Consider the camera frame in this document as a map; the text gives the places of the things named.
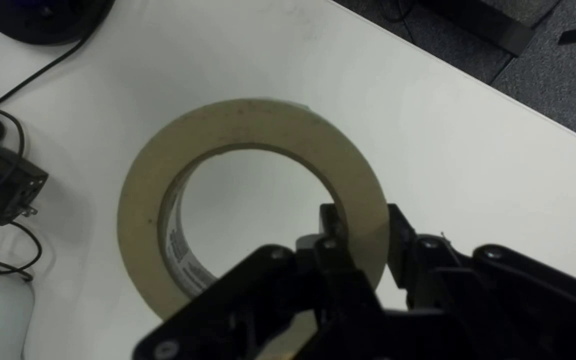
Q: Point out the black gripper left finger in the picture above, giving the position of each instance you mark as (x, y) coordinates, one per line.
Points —
(269, 306)

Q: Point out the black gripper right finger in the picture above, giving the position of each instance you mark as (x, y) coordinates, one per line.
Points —
(500, 300)

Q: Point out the beige masking tape roll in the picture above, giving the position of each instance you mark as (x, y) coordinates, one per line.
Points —
(248, 123)

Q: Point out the black floor stand base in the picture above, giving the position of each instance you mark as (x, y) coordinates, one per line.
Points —
(495, 22)

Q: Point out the black power adapter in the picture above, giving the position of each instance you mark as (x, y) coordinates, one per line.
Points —
(1, 182)

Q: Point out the black round arm base plate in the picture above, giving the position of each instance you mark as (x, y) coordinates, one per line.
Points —
(35, 21)

